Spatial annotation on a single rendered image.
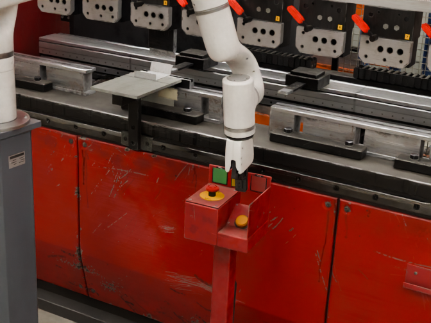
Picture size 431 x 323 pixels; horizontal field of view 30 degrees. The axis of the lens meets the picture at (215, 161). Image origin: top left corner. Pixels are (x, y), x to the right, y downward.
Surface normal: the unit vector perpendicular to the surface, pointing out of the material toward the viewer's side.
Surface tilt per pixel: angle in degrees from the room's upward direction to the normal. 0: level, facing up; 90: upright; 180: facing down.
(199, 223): 90
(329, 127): 90
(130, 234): 90
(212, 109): 90
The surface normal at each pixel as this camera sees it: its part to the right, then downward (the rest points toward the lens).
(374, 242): -0.48, 0.29
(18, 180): 0.83, 0.23
